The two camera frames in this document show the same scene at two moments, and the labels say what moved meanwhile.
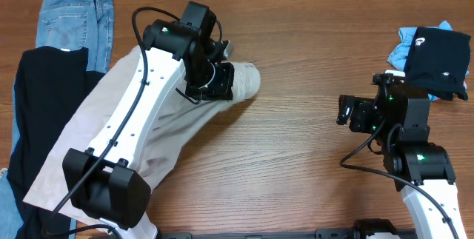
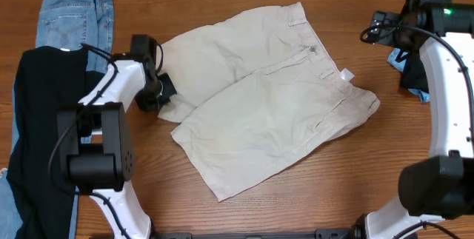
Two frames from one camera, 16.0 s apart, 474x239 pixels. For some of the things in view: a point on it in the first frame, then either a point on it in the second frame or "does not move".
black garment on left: [51, 86] does not move
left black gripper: [223, 90] → [169, 91]
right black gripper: [361, 109] → [381, 29]
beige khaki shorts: [96, 103] → [255, 91]
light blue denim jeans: [70, 18] does not move
